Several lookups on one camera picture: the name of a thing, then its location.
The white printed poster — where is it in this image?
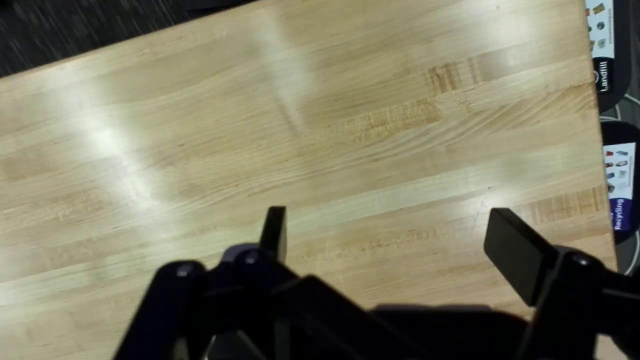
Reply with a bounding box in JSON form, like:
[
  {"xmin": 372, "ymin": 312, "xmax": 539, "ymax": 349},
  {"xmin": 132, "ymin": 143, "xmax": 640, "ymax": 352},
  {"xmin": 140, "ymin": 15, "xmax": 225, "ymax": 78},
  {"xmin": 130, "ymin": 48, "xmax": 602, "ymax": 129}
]
[{"xmin": 584, "ymin": 0, "xmax": 616, "ymax": 59}]

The poster with purple header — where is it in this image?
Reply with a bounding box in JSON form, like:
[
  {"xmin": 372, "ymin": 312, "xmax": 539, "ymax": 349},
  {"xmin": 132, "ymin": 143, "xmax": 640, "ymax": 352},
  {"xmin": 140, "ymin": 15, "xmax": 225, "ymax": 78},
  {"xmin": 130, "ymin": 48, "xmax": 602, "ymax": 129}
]
[{"xmin": 602, "ymin": 140, "xmax": 638, "ymax": 233}]

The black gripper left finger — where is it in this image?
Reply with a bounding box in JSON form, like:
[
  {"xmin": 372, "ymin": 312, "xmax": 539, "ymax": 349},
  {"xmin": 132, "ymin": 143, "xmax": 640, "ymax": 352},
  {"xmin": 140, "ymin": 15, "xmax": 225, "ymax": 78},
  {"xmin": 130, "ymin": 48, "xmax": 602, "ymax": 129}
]
[{"xmin": 112, "ymin": 203, "xmax": 401, "ymax": 360}]

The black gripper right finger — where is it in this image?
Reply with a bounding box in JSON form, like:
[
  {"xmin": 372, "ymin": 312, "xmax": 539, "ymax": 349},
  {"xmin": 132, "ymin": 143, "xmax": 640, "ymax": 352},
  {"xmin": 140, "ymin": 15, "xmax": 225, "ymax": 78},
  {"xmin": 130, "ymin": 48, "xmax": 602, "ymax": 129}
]
[{"xmin": 481, "ymin": 205, "xmax": 640, "ymax": 360}]

